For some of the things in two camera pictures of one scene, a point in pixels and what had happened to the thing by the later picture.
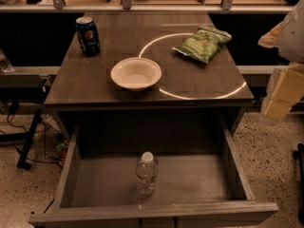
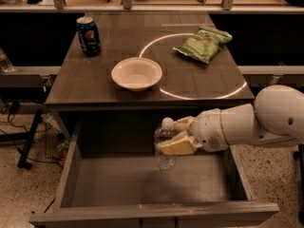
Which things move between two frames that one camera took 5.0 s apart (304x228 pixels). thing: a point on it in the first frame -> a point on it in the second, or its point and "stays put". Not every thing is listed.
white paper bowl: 136,73 stays put
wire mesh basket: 50,150 stays put
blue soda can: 87,36 stays put
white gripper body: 294,37 -> 207,131
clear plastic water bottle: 146,170 -> 165,131
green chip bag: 204,43 stays put
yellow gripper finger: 286,88 -> 183,144
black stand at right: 299,156 stays put
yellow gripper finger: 273,38 -> 183,123
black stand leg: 24,137 stays put
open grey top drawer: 201,178 stays put
